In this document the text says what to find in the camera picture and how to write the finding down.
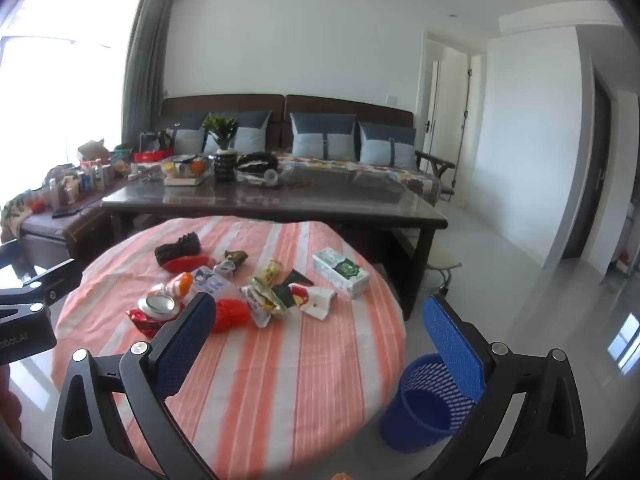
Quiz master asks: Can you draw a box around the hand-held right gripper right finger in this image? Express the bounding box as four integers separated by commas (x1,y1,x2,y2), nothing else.
422,294,588,480

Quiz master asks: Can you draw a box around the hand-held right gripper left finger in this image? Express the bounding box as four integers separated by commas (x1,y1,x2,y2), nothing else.
51,291,221,480

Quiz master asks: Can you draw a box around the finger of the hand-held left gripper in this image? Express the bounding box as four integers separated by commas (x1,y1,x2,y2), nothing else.
0,258,84,320
0,239,23,275

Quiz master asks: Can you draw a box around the round silver tin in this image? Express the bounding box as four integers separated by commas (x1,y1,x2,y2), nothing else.
137,295,177,319

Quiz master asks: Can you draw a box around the red snack packet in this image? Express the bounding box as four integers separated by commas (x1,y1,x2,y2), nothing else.
126,307,166,341

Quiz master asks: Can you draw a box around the red plastic bag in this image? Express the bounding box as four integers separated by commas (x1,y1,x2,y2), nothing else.
212,298,251,334

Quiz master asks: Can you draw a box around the orange packet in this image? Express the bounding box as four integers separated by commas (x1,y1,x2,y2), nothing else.
165,272,195,301

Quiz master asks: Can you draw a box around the white and blue packet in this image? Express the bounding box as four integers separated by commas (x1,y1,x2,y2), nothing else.
192,266,236,301

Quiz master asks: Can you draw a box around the red wrapper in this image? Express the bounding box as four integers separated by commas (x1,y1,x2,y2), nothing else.
162,255,211,274

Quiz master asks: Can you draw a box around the yellow green snack packet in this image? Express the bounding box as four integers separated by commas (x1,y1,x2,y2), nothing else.
240,284,291,329

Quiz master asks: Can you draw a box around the blue plastic waste basket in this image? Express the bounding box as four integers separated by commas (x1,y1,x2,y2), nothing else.
379,352,483,454

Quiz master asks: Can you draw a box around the small green brown packet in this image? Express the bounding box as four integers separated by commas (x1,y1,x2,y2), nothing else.
216,249,249,275

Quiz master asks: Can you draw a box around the yellow green wrapper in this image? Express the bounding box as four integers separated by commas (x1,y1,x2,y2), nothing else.
252,258,285,286

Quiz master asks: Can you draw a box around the dark green packet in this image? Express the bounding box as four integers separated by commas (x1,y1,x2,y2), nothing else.
272,269,315,308

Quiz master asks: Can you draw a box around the white and green carton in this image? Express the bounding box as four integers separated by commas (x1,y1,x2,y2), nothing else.
312,247,370,300

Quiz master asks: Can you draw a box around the brown leather side seat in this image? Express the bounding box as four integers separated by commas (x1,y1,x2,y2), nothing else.
0,180,132,263

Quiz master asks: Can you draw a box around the wheeled stool with cream cushion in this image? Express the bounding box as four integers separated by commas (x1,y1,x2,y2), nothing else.
429,247,464,297

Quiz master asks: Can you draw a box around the group of toiletry bottles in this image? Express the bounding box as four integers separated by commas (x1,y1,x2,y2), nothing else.
44,157,117,211

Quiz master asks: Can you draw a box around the orange striped tablecloth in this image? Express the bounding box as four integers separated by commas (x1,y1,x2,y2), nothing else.
52,215,407,467

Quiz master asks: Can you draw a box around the cardboard box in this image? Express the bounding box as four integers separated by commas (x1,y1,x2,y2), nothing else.
77,139,109,162

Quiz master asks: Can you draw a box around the red basket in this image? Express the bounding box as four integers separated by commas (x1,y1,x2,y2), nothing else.
133,131,174,164

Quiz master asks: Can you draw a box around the clear container of fruit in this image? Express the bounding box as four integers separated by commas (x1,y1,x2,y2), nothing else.
164,156,212,187

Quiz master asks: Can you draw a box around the glass tray with tape roll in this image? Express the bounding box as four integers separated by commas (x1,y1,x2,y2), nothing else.
234,166,287,190

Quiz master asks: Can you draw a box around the black ribbed vase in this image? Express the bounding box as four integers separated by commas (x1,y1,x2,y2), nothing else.
209,152,239,182

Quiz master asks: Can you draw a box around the bright window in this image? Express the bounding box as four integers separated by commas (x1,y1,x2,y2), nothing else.
0,0,146,176

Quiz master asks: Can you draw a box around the floral blanket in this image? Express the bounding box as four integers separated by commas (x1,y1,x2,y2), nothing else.
277,154,442,198

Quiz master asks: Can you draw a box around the black bag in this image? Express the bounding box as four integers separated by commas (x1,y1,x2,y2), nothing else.
237,152,279,172

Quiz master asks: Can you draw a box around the dark wooden coffee table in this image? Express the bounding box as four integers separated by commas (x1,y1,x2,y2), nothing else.
101,172,449,322

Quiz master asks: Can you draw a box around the grey and white pillow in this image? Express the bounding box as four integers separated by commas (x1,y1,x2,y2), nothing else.
290,112,357,160
231,110,274,154
357,121,417,169
171,112,207,157

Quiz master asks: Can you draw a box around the green potted plant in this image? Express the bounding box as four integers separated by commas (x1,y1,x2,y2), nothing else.
202,114,240,153

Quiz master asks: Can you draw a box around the dark brown door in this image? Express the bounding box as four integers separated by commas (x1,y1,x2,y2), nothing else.
562,70,614,261

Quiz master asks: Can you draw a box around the white door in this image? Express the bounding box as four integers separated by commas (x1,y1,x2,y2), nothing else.
425,60,442,162

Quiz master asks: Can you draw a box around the grey curtain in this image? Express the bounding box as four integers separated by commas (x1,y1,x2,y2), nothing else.
122,0,174,152

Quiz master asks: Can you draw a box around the brown wooden sofa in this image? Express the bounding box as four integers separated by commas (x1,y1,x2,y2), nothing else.
160,94,457,202

